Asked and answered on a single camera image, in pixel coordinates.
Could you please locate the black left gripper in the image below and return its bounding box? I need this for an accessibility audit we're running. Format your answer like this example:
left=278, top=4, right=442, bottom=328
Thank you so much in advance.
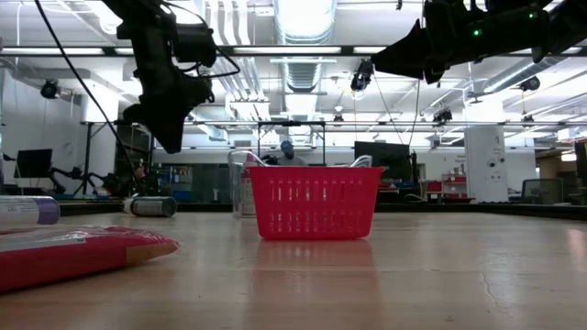
left=121, top=62, right=216, bottom=155

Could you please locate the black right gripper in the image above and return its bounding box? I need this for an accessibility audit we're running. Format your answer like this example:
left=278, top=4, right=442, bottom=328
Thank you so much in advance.
left=370, top=0, right=552, bottom=85

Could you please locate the dark red colouring bottle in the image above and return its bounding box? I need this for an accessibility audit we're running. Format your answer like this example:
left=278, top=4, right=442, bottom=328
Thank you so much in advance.
left=240, top=155, right=260, bottom=217

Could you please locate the purple colouring bottle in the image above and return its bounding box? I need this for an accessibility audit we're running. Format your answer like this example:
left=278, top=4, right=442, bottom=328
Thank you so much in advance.
left=0, top=195, right=61, bottom=233

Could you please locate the red snack package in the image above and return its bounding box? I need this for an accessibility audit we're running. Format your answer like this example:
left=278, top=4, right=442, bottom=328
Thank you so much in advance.
left=0, top=224, right=179, bottom=293

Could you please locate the large black monitor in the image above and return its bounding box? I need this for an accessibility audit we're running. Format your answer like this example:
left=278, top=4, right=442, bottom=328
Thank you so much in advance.
left=353, top=140, right=412, bottom=181

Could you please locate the white pillar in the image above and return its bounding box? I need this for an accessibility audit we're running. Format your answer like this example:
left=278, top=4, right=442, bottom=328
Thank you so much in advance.
left=463, top=126, right=509, bottom=204

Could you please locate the person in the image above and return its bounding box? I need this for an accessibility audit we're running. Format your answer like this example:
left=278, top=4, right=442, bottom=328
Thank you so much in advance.
left=273, top=139, right=309, bottom=167

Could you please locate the distant black robot rig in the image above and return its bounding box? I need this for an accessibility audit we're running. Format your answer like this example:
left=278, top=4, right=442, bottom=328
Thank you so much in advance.
left=48, top=164, right=138, bottom=198

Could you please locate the shelf with red bins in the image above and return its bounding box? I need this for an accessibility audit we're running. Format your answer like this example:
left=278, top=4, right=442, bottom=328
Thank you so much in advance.
left=426, top=172, right=469, bottom=201

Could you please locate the red plastic basket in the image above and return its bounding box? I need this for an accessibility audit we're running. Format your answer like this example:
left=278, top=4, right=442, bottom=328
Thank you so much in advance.
left=246, top=165, right=385, bottom=242

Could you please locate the computer monitor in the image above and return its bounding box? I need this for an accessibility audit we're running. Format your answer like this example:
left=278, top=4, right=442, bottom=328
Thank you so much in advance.
left=13, top=148, right=54, bottom=180

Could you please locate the black mesh office chair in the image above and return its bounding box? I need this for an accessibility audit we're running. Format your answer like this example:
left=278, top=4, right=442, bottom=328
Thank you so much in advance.
left=521, top=177, right=565, bottom=205

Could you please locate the black overhead frame crossbar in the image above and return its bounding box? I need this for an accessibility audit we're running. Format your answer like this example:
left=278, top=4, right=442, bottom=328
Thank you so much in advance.
left=0, top=44, right=587, bottom=58

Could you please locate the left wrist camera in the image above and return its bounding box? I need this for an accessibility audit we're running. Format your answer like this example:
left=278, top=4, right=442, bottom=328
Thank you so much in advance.
left=172, top=22, right=218, bottom=70

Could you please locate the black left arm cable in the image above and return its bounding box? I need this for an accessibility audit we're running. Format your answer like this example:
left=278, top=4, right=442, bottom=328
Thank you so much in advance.
left=34, top=0, right=143, bottom=189

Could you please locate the distant black station frame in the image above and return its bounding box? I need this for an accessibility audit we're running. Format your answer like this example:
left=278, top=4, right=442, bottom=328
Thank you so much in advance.
left=80, top=119, right=155, bottom=198
left=256, top=120, right=327, bottom=167

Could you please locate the silver ventilation duct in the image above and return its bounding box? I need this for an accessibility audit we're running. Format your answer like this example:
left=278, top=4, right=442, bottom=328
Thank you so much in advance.
left=273, top=0, right=338, bottom=93

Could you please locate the black aluminium table frame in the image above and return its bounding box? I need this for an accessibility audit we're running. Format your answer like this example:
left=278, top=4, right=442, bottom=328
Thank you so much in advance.
left=58, top=201, right=587, bottom=221

